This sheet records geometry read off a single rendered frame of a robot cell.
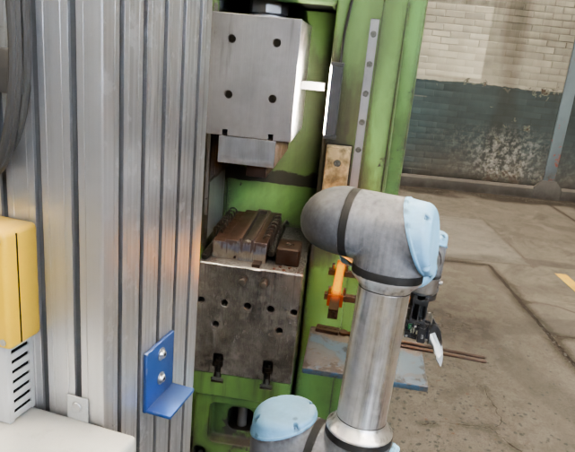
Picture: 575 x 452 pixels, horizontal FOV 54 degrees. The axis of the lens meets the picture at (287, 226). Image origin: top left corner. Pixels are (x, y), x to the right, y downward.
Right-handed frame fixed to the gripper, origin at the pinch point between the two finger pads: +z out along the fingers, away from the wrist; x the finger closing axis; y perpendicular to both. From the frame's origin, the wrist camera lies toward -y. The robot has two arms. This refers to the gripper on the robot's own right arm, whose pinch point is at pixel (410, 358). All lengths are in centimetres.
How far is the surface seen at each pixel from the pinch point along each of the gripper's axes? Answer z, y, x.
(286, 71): -66, -50, -55
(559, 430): 93, -136, 76
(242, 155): -37, -48, -68
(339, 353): 22.8, -34.8, -23.4
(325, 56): -72, -99, -54
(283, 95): -59, -50, -56
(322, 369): 22.8, -22.3, -26.3
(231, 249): -2, -48, -69
